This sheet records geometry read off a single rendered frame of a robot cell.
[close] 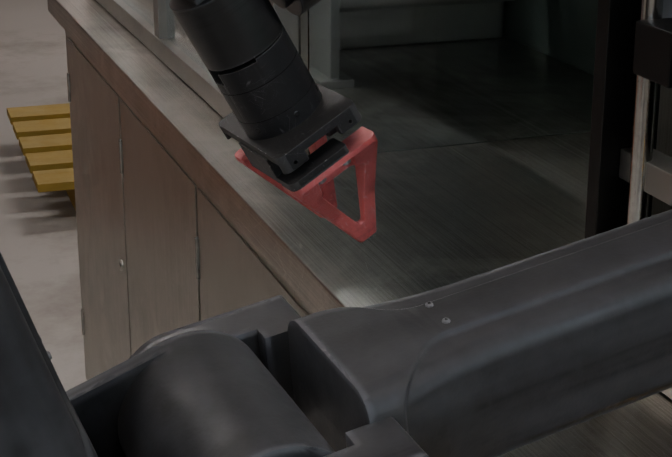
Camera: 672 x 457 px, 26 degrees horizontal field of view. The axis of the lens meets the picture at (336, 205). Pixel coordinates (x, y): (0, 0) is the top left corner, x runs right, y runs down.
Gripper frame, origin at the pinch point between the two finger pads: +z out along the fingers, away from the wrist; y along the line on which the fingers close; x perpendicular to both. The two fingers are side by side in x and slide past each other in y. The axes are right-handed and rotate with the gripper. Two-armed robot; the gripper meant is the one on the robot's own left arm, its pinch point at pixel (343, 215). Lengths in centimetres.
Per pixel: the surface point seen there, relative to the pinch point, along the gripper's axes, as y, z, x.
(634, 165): -2.4, 10.5, -20.9
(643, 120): -2.9, 7.6, -22.8
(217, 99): 81, 23, -15
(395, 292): 17.8, 19.8, -5.2
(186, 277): 86, 43, 1
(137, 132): 115, 34, -9
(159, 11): 114, 20, -21
